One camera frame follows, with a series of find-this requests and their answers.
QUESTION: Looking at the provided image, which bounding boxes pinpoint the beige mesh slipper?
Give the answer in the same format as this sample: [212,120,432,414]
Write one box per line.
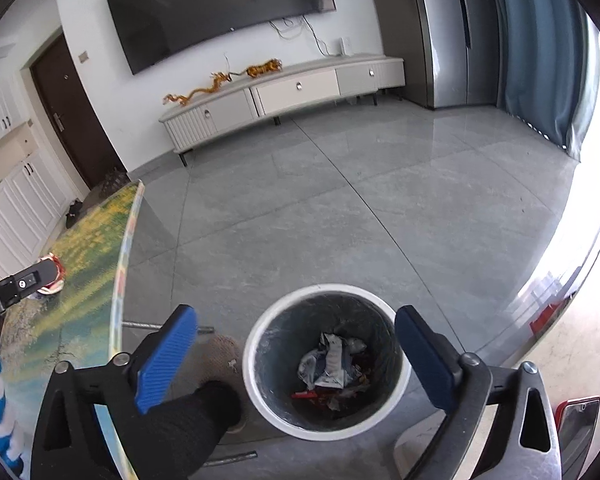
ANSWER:
[190,334,251,435]

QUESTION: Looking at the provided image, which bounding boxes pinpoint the wrappers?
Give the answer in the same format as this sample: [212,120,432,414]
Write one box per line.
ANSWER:
[300,332,368,388]

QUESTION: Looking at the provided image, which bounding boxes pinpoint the red framed grey object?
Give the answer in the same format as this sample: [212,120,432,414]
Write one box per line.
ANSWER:
[555,396,600,471]

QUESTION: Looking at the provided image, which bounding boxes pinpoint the dark brown door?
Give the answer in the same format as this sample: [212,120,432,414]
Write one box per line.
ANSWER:
[30,32,127,191]

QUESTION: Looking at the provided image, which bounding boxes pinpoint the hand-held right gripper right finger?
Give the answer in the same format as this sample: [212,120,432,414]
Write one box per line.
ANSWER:
[395,305,563,480]

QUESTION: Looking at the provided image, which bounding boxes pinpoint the long golden dragon ornament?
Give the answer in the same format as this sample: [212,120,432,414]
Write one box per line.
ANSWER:
[162,71,233,107]

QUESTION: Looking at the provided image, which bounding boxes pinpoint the person's black-socked foot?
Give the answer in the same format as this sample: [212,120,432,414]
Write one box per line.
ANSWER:
[145,380,243,480]

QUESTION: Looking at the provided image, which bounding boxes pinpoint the white cables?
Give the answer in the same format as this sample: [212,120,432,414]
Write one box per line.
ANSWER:
[270,15,341,56]

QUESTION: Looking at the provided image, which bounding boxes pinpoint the ribbed metal bar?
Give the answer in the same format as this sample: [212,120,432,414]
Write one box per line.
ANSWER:
[207,451,258,467]
[122,321,216,335]

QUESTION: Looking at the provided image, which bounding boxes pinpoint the silver refrigerator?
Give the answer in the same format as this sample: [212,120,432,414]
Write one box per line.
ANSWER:
[407,0,506,111]

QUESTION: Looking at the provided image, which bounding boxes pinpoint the blue curtain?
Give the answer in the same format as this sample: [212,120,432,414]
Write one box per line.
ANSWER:
[485,0,600,158]

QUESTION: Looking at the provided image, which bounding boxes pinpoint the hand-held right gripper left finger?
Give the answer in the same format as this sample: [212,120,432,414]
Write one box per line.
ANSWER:
[30,304,201,480]

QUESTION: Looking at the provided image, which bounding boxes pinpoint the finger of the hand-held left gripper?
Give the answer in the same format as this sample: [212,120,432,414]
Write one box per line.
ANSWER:
[0,259,57,306]

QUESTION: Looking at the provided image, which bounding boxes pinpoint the red white snack wrapper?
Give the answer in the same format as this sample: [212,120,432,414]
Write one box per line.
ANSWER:
[35,255,67,295]

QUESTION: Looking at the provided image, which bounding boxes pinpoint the grey white-rimmed trash bin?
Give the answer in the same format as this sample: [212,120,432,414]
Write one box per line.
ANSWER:
[242,284,412,436]

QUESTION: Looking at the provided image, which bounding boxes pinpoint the white wall cabinets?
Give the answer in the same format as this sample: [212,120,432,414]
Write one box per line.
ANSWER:
[0,47,88,281]

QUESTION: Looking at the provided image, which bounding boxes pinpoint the wall-mounted black television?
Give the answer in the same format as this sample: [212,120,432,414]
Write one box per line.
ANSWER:
[105,0,337,76]

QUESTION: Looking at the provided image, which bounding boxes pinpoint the short golden dragon ornament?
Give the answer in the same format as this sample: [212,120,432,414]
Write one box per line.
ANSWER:
[245,59,285,80]

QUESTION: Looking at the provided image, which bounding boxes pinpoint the white television cabinet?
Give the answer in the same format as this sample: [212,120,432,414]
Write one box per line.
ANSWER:
[159,54,406,166]

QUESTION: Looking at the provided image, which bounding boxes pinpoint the brown shoes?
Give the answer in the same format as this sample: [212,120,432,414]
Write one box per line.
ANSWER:
[97,169,128,196]

